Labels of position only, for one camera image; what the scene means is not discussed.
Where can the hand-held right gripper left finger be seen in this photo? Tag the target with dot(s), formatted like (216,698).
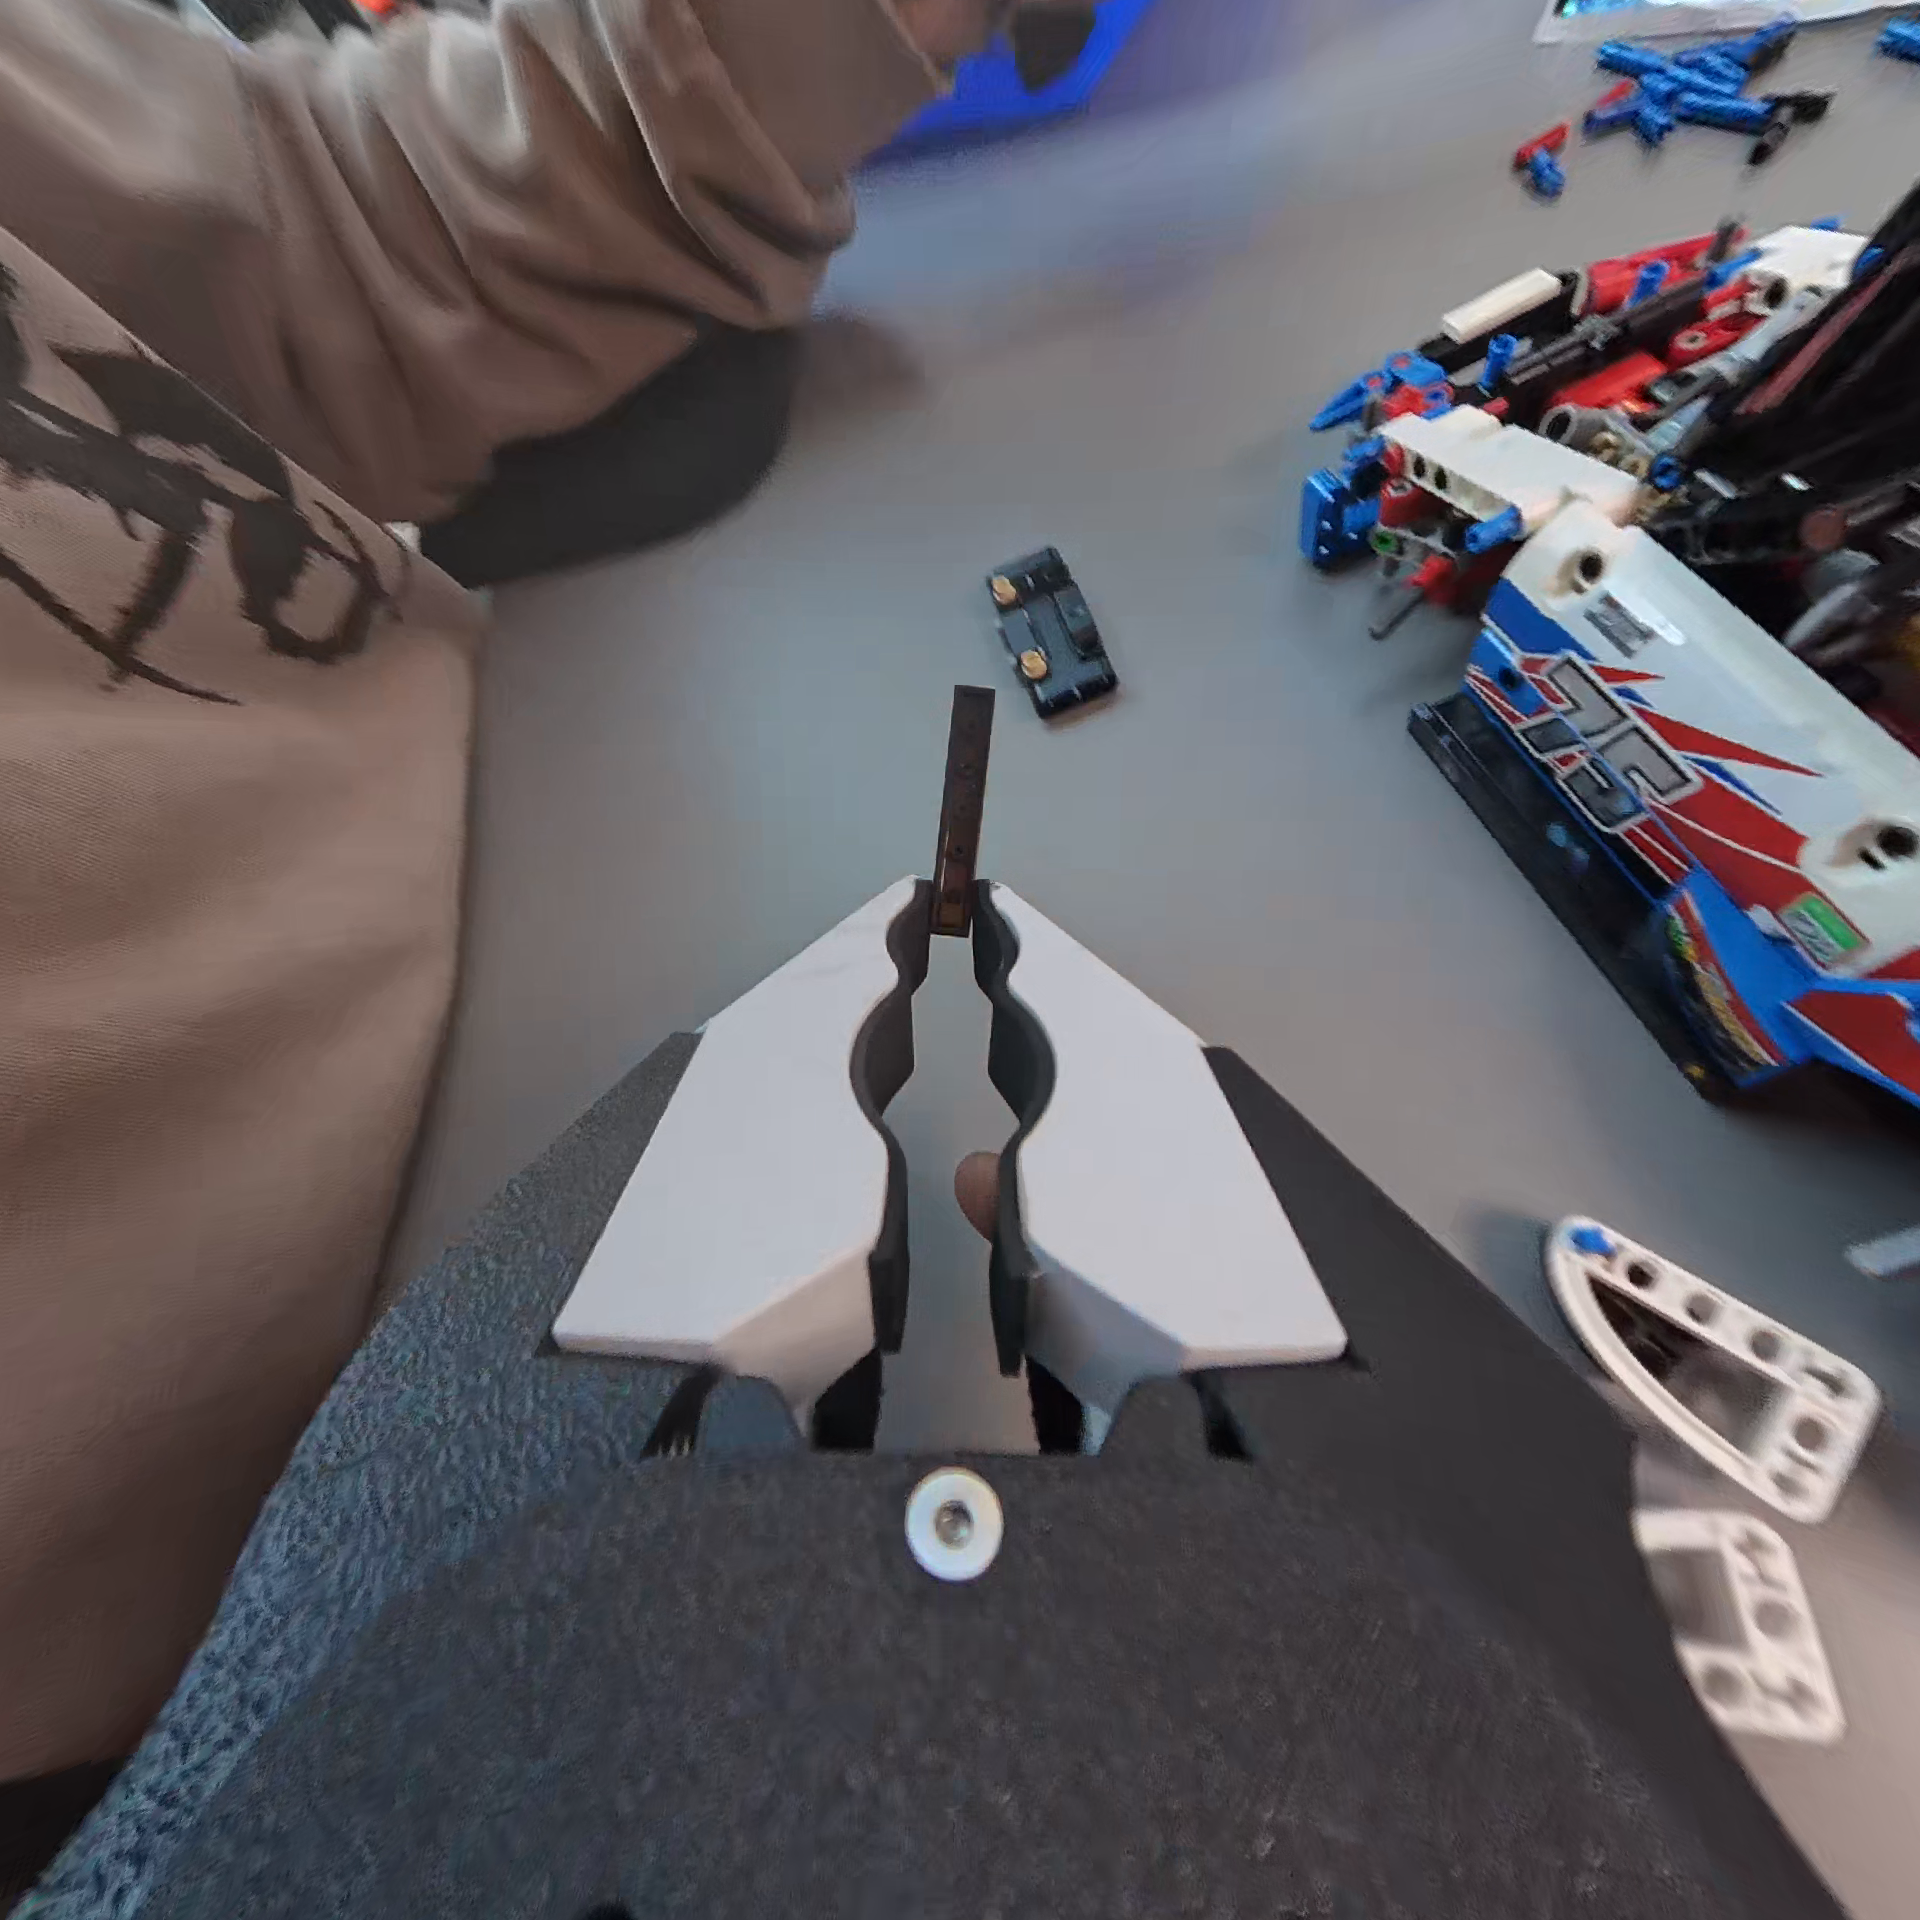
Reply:
(720,1184)

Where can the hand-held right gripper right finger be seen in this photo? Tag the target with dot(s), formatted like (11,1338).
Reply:
(1171,1184)

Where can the thin black brick strip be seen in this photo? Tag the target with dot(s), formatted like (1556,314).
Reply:
(963,810)

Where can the black brick assembly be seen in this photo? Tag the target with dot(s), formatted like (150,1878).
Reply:
(1060,639)

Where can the holographic sticker sheet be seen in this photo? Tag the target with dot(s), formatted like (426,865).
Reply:
(1724,14)

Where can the person's left forearm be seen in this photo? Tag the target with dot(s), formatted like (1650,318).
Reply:
(451,195)

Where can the white curved brick panel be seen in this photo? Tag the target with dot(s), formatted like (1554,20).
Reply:
(1816,1425)

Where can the toy brick race car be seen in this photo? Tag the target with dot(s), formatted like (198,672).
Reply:
(1652,675)

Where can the black padded cushion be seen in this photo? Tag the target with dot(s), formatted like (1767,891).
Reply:
(629,481)

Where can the short blue brick pin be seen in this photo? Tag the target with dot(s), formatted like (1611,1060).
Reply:
(1546,176)

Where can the red brick pin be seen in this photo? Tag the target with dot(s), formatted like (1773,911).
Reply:
(1542,139)

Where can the blue plastic bin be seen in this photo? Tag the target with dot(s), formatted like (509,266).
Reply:
(1036,75)

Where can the pile of blue brick pins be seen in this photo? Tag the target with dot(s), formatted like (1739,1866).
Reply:
(1694,82)

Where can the black angled brick connector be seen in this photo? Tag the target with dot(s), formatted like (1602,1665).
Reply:
(1794,113)

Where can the blue brick connector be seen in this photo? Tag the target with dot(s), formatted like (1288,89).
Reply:
(1901,40)

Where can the white brick frame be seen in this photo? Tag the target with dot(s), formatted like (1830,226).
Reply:
(1787,1651)

